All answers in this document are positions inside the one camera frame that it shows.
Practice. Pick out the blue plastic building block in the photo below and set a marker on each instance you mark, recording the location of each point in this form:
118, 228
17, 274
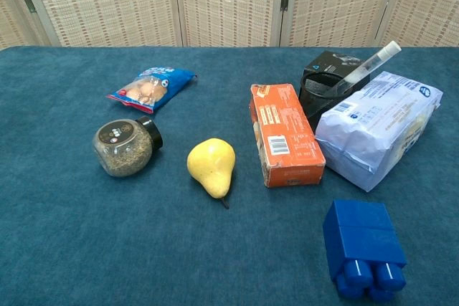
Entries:
362, 242

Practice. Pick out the clear plastic test tube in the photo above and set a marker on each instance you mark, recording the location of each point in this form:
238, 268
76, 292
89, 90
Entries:
362, 69

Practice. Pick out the white blue plastic package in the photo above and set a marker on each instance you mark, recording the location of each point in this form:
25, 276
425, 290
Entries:
377, 128

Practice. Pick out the orange cardboard box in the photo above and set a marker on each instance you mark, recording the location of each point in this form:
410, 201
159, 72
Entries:
285, 132

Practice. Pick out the black mesh pen holder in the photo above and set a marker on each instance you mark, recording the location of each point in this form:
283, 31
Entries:
317, 95

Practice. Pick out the black cardboard box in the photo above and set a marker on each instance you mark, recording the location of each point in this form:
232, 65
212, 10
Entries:
327, 62

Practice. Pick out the blue snack bag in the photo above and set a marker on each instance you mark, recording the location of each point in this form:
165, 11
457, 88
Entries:
152, 88

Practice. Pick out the woven folding screen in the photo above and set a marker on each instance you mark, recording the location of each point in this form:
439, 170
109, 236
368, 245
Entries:
229, 1

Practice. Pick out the yellow pear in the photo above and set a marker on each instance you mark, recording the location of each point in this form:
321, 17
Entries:
212, 166

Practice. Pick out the blue table cloth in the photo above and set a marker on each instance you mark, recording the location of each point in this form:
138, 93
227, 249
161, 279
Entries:
107, 234

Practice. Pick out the glass spice jar black lid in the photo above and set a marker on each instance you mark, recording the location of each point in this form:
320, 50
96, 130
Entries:
123, 147

